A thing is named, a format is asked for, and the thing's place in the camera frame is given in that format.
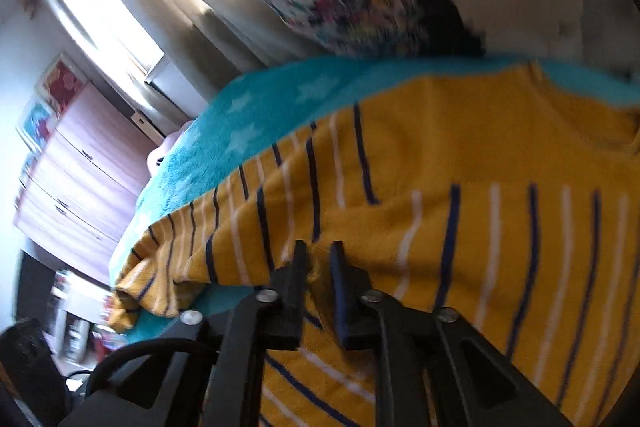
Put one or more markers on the wooden dresser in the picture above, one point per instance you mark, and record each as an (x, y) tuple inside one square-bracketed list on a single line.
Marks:
[(85, 167)]

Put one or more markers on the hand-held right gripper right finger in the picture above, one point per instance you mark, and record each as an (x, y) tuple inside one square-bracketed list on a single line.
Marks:
[(338, 262)]

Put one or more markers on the yellow striped sweater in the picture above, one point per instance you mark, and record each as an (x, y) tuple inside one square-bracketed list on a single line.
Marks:
[(450, 147)]

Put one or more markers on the dark chair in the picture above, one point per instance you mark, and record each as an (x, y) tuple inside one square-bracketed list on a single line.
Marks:
[(30, 367)]

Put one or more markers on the cluttered white shelf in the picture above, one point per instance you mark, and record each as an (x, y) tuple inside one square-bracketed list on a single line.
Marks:
[(82, 312)]

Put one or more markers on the pink soft toy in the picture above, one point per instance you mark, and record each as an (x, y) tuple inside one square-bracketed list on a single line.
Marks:
[(162, 152)]

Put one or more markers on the red wall poster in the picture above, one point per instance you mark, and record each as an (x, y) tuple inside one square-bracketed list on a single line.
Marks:
[(62, 82)]

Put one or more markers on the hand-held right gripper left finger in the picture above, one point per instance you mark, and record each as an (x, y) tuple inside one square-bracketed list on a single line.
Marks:
[(302, 259)]

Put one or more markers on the blue wall poster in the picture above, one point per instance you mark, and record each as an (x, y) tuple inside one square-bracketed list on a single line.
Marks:
[(35, 124)]

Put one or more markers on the teal printed fleece blanket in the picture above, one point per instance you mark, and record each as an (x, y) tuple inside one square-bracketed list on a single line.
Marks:
[(260, 122)]

